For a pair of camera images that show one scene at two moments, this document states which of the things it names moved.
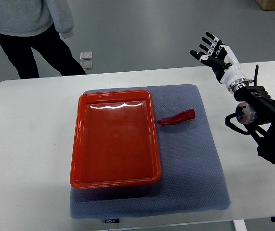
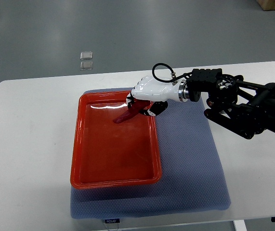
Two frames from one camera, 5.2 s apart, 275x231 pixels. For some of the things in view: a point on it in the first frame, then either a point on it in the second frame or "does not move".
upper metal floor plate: (86, 55) does not move
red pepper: (187, 115) -> (138, 105)
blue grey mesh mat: (192, 178) does not move
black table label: (112, 221) does not move
